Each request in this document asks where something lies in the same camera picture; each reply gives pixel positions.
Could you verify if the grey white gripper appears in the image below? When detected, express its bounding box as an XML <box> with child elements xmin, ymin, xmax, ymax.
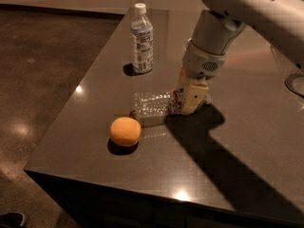
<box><xmin>176</xmin><ymin>9</ymin><xmax>245</xmax><ymax>115</ymax></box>

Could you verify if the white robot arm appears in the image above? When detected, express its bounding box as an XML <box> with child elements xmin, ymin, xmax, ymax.
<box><xmin>172</xmin><ymin>0</ymin><xmax>304</xmax><ymax>115</ymax></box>

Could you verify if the black shoe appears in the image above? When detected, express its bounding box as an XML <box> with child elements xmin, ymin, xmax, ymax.
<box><xmin>0</xmin><ymin>212</ymin><xmax>27</xmax><ymax>228</ymax></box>

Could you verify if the orange fruit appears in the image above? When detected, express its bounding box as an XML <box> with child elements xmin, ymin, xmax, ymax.
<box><xmin>110</xmin><ymin>117</ymin><xmax>142</xmax><ymax>147</ymax></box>

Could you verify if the upright white labelled bottle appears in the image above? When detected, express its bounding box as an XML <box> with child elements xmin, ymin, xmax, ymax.
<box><xmin>130</xmin><ymin>3</ymin><xmax>154</xmax><ymax>74</ymax></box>

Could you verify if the clear plastic water bottle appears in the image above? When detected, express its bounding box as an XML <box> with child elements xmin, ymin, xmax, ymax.
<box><xmin>131</xmin><ymin>90</ymin><xmax>181</xmax><ymax>119</ymax></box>

